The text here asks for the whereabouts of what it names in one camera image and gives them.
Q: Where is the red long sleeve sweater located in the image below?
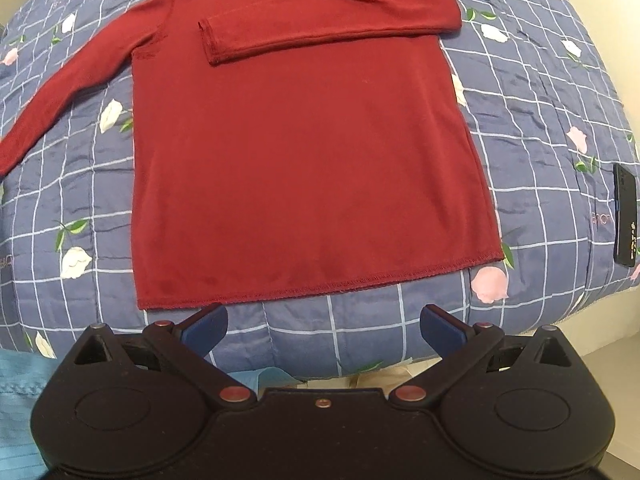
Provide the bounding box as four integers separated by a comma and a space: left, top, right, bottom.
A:
1, 0, 503, 309

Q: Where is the black smartphone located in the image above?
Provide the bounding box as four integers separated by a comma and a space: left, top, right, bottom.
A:
613, 162, 638, 269

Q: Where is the blue checked floral quilt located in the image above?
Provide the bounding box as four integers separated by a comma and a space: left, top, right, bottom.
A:
1, 0, 639, 377

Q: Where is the light blue cloth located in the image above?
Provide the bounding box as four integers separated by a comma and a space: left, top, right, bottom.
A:
0, 349, 58, 480

